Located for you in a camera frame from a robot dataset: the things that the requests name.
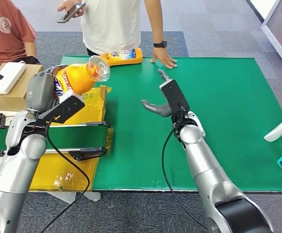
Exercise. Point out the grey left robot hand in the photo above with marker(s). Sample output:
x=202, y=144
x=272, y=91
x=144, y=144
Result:
x=40, y=93

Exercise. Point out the person's right hand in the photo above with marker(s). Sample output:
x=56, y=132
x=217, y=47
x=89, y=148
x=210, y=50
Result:
x=69, y=4

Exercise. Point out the person's left hand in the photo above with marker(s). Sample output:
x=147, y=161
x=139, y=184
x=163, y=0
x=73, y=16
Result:
x=164, y=58

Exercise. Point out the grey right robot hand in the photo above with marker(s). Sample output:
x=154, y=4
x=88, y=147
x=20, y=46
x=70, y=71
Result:
x=174, y=99

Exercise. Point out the dark smartphone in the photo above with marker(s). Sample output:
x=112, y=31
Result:
x=70, y=13

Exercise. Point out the orange detergent bottle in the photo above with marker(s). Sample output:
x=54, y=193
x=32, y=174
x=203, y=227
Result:
x=80, y=80
x=124, y=56

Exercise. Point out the person's left forearm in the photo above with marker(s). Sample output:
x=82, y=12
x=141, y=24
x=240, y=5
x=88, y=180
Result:
x=154, y=22
x=31, y=49

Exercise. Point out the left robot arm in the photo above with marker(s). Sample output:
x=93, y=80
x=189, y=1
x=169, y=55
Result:
x=12, y=180

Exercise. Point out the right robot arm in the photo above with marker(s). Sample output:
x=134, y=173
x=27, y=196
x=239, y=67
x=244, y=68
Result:
x=214, y=183

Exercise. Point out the white spray bottle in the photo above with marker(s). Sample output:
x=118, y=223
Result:
x=280, y=128

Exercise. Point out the black wrist watch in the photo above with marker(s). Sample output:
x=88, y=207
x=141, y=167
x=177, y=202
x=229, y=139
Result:
x=160, y=44

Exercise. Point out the brown cardboard box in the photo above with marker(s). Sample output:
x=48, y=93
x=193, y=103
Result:
x=14, y=99

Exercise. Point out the white flat device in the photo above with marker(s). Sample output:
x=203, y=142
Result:
x=7, y=78

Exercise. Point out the person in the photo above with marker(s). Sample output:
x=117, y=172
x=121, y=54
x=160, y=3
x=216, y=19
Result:
x=2, y=38
x=112, y=22

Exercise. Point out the green conveyor belt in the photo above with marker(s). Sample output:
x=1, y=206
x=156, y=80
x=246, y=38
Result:
x=82, y=136

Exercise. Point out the green table mat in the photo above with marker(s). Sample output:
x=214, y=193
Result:
x=216, y=154

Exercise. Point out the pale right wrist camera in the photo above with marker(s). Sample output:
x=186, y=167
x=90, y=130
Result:
x=198, y=123

